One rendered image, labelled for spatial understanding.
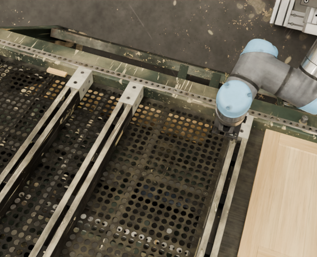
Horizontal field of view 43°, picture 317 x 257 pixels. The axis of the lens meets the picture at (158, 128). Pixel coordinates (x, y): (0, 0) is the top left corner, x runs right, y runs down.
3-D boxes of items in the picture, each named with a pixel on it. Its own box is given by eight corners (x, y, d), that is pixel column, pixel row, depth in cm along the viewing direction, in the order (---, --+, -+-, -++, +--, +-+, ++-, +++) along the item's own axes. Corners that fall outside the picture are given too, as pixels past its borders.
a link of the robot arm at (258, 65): (287, 65, 97) (267, 104, 96) (246, 44, 98) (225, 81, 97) (297, 54, 89) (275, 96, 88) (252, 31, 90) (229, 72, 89)
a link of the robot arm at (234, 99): (261, 85, 86) (242, 119, 85) (255, 99, 97) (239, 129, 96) (228, 69, 88) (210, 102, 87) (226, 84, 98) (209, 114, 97)
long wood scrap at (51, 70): (67, 74, 178) (67, 72, 177) (65, 77, 176) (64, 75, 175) (49, 69, 179) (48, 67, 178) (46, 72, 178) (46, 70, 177)
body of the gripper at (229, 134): (210, 135, 113) (210, 127, 101) (218, 107, 114) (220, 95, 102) (237, 143, 112) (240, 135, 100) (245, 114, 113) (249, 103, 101)
